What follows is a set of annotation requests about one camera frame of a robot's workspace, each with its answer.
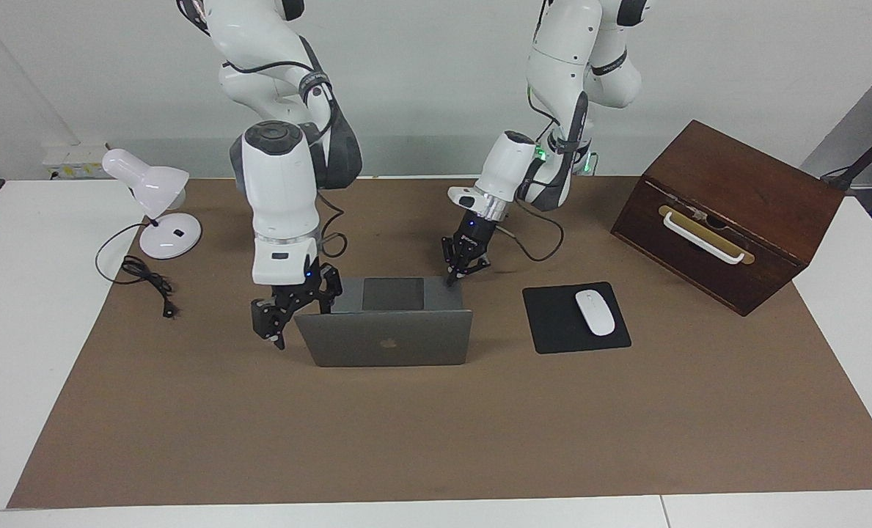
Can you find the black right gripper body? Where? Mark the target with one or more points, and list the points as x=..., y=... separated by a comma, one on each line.
x=296, y=297

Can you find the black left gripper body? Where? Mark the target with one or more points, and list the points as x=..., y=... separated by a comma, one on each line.
x=471, y=238

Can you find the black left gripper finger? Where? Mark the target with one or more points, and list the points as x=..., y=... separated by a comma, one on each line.
x=482, y=263
x=454, y=274

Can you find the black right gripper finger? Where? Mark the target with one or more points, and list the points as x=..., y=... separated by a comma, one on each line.
x=270, y=319
x=331, y=287

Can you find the grey apple laptop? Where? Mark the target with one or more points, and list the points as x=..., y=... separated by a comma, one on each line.
x=384, y=341

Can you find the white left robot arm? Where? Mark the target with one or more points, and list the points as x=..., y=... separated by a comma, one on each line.
x=568, y=66

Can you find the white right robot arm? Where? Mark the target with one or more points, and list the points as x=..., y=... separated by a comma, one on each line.
x=281, y=191

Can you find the black mouse pad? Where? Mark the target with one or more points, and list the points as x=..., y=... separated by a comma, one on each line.
x=553, y=323

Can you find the white computer mouse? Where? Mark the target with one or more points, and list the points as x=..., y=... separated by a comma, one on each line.
x=595, y=313

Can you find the white desk lamp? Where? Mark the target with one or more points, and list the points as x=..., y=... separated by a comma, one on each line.
x=164, y=238

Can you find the brown table mat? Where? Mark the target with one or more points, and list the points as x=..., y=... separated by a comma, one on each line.
x=436, y=433

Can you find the dark brown wooden box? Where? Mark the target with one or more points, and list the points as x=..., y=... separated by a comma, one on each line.
x=744, y=183

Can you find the white wall power strip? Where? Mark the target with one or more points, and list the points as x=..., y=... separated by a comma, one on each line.
x=76, y=161

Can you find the black camera stand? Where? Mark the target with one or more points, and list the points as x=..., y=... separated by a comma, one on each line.
x=868, y=158

